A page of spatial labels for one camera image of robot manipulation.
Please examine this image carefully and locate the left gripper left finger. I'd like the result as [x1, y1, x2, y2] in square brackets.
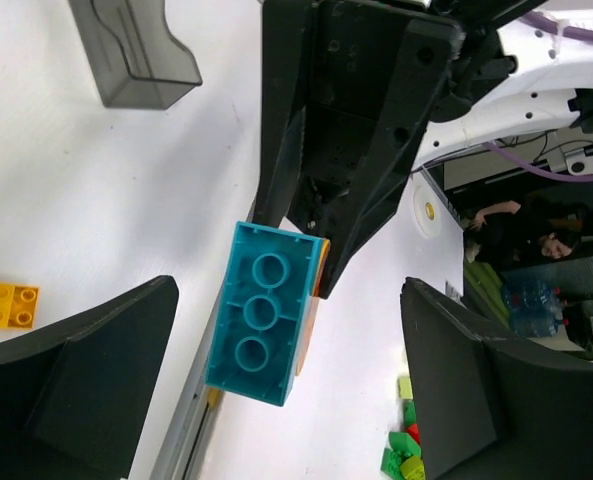
[0, 276, 179, 479]

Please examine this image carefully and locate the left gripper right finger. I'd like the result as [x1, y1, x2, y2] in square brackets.
[400, 277, 593, 479]

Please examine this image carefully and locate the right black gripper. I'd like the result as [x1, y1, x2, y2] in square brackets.
[253, 1, 519, 299]

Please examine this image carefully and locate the yellow orange printed lego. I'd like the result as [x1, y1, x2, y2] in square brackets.
[295, 239, 330, 376]

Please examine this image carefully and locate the long teal lego brick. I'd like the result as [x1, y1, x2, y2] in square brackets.
[205, 222, 329, 407]

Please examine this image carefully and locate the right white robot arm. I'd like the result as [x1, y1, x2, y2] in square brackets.
[252, 1, 593, 297]

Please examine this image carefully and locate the green lego pile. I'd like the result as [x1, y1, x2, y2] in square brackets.
[380, 376, 427, 480]

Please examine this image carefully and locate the water bottle pack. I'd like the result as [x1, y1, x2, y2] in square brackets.
[501, 280, 565, 338]

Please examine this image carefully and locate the yellow lego plate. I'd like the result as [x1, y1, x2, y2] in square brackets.
[0, 283, 40, 330]

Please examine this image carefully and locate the person in background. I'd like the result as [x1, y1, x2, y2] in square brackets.
[464, 200, 581, 270]

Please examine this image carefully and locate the grey plastic container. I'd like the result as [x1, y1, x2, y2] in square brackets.
[69, 0, 202, 110]

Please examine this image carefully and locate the aluminium rail front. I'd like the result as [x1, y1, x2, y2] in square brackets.
[150, 284, 224, 480]

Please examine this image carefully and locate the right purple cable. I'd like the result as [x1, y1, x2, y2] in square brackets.
[480, 9, 593, 184]

